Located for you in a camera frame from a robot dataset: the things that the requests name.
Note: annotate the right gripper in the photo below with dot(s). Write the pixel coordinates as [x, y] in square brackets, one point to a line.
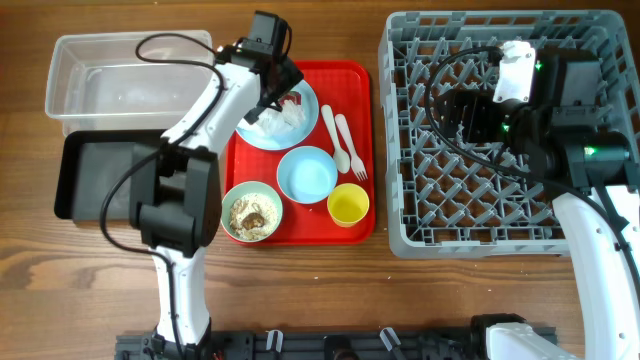
[479, 105]

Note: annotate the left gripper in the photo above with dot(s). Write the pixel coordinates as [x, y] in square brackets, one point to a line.
[289, 72]

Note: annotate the red snack wrapper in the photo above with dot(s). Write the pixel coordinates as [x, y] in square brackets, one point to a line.
[293, 97]

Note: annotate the white napkin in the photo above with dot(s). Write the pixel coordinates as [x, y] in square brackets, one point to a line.
[273, 123]

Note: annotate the light blue bowl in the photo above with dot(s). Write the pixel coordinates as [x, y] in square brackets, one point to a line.
[306, 175]

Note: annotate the green bowl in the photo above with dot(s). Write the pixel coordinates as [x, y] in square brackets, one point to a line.
[240, 190]

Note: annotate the rice and food scraps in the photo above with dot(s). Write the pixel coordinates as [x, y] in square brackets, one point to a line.
[253, 217]

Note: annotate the yellow plastic cup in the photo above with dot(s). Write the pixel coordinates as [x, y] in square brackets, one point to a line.
[348, 204]

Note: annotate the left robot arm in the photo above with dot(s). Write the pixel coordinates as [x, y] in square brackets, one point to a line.
[175, 201]

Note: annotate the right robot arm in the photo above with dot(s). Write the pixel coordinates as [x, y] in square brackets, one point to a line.
[544, 106]

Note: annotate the grey dishwasher rack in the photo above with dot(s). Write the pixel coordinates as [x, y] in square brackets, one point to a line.
[442, 205]

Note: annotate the white plastic spoon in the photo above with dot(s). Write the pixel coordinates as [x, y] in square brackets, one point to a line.
[340, 157]

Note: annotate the white plastic fork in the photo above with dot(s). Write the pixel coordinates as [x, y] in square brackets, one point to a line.
[357, 164]

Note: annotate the red serving tray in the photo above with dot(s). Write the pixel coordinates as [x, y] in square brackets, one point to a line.
[345, 87]

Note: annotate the clear plastic bin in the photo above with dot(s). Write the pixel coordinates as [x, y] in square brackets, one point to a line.
[96, 82]

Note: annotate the black plastic tray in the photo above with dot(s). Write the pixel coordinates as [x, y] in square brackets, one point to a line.
[92, 162]

